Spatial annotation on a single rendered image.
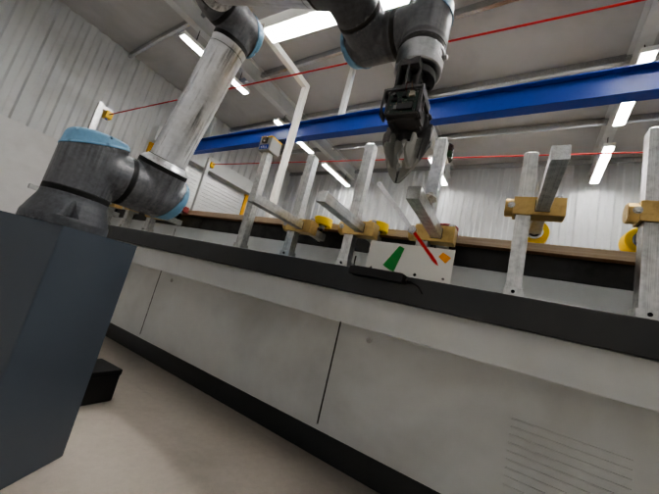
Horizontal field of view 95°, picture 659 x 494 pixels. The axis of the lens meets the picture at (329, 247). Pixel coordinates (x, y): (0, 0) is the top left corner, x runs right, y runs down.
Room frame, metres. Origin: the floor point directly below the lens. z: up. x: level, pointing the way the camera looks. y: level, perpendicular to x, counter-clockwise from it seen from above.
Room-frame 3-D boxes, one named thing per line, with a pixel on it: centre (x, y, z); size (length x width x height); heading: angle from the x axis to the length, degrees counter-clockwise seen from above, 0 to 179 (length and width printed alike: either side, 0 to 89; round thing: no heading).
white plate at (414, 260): (0.90, -0.24, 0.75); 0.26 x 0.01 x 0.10; 59
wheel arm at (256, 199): (1.08, 0.15, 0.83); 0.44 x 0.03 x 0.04; 149
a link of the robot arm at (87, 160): (0.83, 0.70, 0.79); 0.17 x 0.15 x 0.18; 147
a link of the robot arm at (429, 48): (0.51, -0.09, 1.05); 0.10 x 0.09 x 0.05; 60
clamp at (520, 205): (0.76, -0.51, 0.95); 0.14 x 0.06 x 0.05; 59
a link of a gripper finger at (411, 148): (0.50, -0.10, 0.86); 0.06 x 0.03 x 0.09; 150
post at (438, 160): (0.90, -0.28, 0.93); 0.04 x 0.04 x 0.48; 59
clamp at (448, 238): (0.90, -0.30, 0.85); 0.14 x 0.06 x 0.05; 59
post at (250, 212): (1.30, 0.37, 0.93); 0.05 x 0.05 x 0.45; 59
